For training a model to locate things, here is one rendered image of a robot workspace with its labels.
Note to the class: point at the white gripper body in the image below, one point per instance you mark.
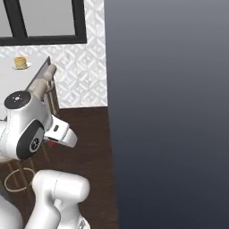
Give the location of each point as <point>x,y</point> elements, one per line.
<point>68,137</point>

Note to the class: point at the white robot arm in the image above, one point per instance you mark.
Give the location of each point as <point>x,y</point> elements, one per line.
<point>22,128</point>

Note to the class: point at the grey dining counter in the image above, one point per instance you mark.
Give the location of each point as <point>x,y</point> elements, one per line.
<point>12,80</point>

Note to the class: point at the golden pancake stack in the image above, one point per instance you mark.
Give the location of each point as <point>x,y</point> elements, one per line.
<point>20,62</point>

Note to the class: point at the dark grey fridge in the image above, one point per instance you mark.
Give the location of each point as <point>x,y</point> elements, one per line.
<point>170,119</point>

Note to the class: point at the beige bar stool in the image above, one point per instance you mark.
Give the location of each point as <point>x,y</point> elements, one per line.
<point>43,80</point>

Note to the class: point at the black framed window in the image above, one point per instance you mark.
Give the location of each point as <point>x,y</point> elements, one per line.
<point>78,21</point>

